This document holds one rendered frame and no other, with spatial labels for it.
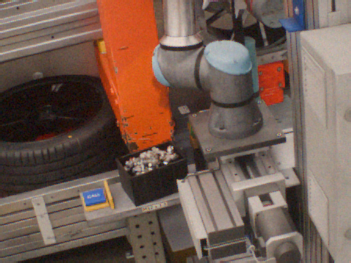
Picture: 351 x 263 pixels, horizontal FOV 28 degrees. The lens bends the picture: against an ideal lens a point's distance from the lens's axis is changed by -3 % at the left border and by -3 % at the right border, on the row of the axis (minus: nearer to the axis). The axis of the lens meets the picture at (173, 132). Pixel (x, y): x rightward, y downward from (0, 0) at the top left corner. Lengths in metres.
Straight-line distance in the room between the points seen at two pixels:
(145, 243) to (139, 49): 0.66
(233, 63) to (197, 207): 0.37
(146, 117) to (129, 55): 0.24
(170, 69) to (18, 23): 1.02
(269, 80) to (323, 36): 1.43
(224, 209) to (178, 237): 0.92
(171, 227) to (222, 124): 0.92
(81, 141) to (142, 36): 0.56
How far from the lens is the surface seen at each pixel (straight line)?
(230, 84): 1.84
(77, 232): 2.72
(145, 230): 2.44
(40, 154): 2.65
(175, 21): 1.87
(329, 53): 1.37
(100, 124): 2.73
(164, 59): 1.91
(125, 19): 2.27
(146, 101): 2.40
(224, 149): 1.87
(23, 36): 2.80
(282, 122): 3.12
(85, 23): 2.81
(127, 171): 2.37
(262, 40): 2.91
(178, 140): 2.73
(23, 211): 2.65
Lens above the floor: 1.81
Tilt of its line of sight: 30 degrees down
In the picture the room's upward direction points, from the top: 9 degrees counter-clockwise
